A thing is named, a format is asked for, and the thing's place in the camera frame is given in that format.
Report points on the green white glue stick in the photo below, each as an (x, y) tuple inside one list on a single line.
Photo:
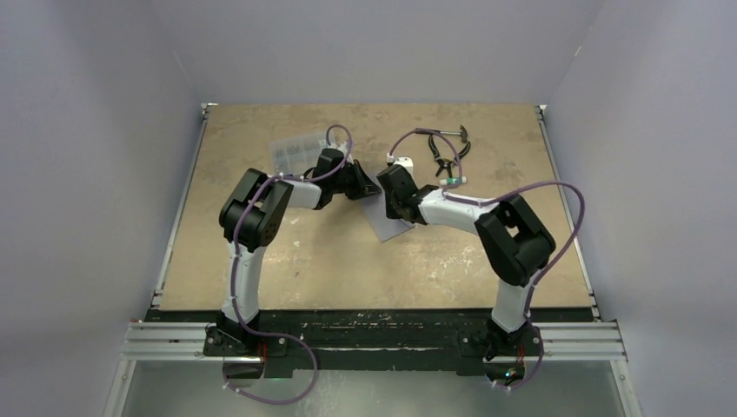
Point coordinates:
[(453, 181)]

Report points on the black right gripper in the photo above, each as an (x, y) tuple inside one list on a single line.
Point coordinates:
[(391, 210)]

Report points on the black handled hammer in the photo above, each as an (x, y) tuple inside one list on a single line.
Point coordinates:
[(461, 132)]

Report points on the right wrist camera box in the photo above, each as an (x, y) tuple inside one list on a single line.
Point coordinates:
[(403, 161)]

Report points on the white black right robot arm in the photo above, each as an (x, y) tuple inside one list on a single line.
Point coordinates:
[(517, 244)]

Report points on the clear plastic screw box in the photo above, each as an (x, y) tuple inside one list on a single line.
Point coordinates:
[(296, 154)]

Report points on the black aluminium base frame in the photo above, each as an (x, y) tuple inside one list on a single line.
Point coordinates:
[(423, 340)]

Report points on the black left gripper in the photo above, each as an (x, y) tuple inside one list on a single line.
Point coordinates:
[(362, 187)]

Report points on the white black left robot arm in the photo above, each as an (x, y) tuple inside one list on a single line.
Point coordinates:
[(252, 215)]

